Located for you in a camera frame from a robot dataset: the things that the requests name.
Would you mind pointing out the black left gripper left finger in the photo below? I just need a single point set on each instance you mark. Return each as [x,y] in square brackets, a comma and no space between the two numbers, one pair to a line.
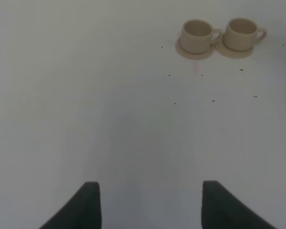
[82,211]

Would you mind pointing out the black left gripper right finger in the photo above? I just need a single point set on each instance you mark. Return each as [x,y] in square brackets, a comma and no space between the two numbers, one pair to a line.
[222,210]

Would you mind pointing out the beige left cup saucer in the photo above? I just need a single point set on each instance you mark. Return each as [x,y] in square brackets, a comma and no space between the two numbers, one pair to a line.
[193,56]

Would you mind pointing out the beige cup saucer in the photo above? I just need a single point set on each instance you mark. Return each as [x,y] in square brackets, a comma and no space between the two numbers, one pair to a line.
[236,54]
[193,56]

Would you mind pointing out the beige right cup saucer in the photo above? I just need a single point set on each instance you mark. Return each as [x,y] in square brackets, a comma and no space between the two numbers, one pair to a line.
[236,54]

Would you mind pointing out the beige left teacup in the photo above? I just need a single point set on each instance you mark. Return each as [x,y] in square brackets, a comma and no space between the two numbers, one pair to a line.
[198,36]

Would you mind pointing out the beige teacup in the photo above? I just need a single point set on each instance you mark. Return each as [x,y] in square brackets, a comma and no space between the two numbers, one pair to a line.
[242,34]
[198,36]

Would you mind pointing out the beige right teacup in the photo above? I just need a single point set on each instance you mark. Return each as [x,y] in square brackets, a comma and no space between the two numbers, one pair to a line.
[242,34]

